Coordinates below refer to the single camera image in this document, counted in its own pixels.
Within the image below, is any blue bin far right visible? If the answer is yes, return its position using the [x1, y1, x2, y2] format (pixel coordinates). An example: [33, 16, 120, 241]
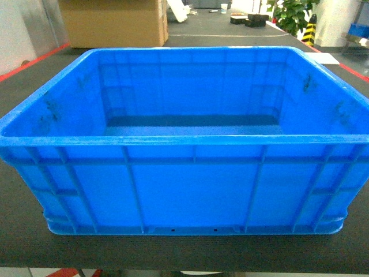
[348, 23, 369, 38]

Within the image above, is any black foam blocks stack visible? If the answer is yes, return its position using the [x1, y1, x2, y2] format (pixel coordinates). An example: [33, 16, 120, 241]
[230, 13, 269, 28]

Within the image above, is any yellow black striped bollard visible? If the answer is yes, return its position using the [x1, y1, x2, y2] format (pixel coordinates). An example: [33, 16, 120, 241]
[302, 14, 317, 47]

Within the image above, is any large blue plastic crate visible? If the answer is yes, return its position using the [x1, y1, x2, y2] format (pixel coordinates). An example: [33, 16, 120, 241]
[1, 47, 368, 235]

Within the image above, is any white paper cup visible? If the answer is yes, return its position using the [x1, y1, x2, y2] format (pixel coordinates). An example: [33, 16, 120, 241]
[221, 3, 228, 14]

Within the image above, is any green potted plant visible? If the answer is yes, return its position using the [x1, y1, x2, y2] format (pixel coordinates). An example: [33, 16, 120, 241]
[272, 0, 321, 37]

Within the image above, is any white foam piece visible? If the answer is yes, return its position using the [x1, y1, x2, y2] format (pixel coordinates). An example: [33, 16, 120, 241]
[167, 0, 190, 23]

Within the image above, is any large cardboard box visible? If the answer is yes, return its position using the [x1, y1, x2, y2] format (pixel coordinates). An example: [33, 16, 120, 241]
[58, 1, 168, 48]

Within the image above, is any white sheet on table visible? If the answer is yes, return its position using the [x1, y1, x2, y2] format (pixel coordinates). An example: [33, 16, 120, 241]
[305, 53, 340, 65]

